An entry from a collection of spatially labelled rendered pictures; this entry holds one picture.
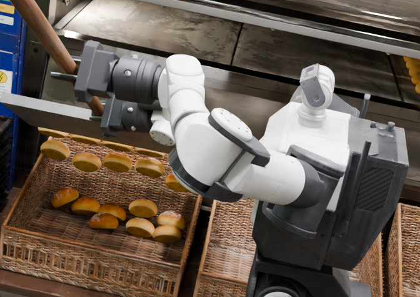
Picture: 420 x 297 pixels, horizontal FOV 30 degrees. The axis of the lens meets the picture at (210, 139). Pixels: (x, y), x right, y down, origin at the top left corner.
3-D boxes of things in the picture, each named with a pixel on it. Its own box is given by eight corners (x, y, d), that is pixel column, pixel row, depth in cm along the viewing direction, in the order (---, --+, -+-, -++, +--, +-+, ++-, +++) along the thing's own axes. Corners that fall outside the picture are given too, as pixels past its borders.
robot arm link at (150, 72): (131, 117, 151) (188, 127, 149) (134, 64, 147) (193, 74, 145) (149, 99, 161) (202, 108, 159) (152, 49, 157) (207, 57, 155)
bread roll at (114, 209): (125, 225, 269) (129, 211, 271) (124, 217, 263) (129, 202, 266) (97, 218, 270) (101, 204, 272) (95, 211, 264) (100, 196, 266)
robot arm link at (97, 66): (82, 32, 150) (142, 42, 148) (97, 47, 160) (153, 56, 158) (67, 95, 148) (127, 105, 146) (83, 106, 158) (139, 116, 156)
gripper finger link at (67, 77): (49, 70, 154) (79, 75, 153) (55, 75, 157) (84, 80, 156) (47, 78, 153) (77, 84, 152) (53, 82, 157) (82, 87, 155)
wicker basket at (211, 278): (204, 232, 278) (219, 163, 266) (361, 265, 276) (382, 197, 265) (186, 315, 233) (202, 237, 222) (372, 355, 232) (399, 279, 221)
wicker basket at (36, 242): (45, 194, 281) (52, 125, 269) (198, 229, 279) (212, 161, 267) (-6, 269, 237) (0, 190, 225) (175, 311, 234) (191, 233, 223)
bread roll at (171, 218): (185, 231, 269) (188, 215, 270) (184, 229, 262) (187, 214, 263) (156, 224, 269) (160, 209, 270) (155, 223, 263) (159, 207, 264)
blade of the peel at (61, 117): (204, 144, 205) (206, 133, 205) (-1, 101, 206) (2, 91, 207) (204, 161, 240) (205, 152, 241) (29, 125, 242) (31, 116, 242)
